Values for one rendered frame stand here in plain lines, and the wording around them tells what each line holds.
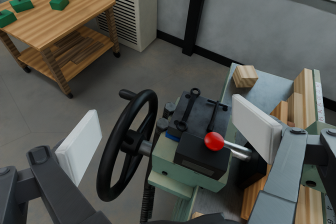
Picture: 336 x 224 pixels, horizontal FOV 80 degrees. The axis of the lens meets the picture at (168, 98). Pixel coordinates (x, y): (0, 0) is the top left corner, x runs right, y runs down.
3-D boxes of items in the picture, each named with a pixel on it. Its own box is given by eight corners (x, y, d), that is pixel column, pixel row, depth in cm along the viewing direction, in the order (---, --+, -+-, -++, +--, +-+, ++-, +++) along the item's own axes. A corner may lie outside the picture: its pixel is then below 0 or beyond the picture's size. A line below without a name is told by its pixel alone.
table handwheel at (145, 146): (76, 226, 41) (132, 162, 69) (166, 272, 38) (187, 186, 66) (108, 93, 36) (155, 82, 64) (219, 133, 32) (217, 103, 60)
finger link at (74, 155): (77, 189, 13) (65, 191, 13) (102, 137, 20) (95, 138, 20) (65, 150, 12) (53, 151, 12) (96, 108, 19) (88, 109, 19)
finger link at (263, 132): (272, 126, 13) (283, 125, 13) (231, 94, 19) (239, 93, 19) (269, 166, 14) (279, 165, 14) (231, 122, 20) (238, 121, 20)
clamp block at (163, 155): (174, 116, 51) (178, 94, 43) (227, 135, 48) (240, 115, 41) (150, 172, 42) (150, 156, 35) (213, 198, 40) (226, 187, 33)
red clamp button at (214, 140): (206, 131, 32) (207, 128, 32) (224, 137, 32) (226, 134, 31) (201, 147, 31) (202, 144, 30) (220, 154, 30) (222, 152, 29)
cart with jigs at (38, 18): (78, 34, 204) (54, -38, 153) (123, 56, 189) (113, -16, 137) (19, 73, 168) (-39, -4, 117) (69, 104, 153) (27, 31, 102)
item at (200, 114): (180, 100, 42) (184, 83, 38) (232, 118, 41) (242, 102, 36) (156, 157, 35) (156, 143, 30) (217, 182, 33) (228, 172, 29)
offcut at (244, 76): (231, 75, 56) (236, 65, 53) (247, 75, 57) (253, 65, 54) (236, 87, 54) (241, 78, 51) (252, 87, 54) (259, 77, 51)
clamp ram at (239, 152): (217, 135, 44) (229, 112, 37) (251, 147, 43) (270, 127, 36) (206, 174, 39) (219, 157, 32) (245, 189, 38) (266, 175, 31)
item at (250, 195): (251, 139, 45) (267, 122, 39) (258, 142, 44) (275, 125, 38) (240, 217, 35) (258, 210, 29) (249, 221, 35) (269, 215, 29)
